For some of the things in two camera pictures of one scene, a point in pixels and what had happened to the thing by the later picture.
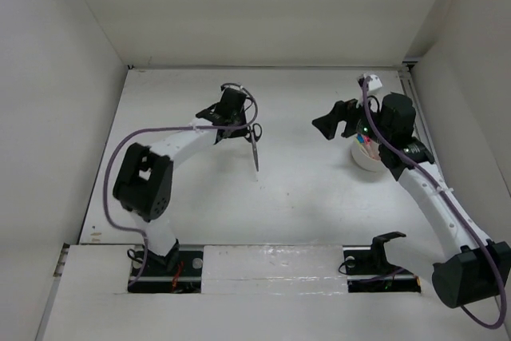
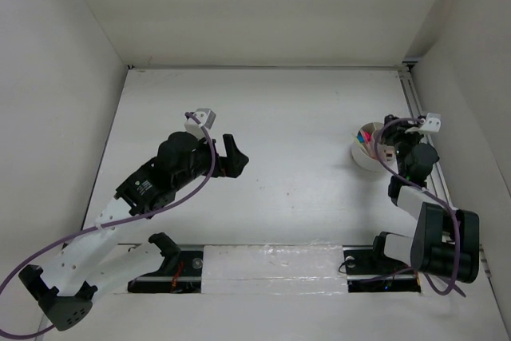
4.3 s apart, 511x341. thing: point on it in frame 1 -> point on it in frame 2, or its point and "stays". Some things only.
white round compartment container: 364,160 stays
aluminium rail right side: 405,70 stays
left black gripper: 241,132 -> 231,164
